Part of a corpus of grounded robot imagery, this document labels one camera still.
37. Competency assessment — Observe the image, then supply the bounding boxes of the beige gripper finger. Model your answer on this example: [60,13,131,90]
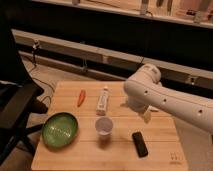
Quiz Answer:
[143,109,151,123]

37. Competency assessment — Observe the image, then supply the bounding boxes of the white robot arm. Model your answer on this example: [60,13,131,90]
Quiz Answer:
[123,64,213,134]

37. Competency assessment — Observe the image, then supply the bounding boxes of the white crumpled cloth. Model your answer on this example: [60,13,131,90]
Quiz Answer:
[149,106,159,112]

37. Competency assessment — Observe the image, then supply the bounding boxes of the black remote control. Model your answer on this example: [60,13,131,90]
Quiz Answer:
[132,132,148,157]

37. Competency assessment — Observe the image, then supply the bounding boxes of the white tube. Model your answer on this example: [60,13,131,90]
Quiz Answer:
[96,86,109,116]

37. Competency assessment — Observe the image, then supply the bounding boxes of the orange carrot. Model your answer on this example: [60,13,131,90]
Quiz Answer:
[77,90,86,107]

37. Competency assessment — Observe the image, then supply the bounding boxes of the green bowl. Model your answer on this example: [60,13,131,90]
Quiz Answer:
[41,112,79,148]

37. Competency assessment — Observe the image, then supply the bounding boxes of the black chair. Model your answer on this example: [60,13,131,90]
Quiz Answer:
[0,0,48,166]

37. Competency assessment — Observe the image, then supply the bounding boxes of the black floor cable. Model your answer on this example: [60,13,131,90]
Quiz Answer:
[20,54,56,107]

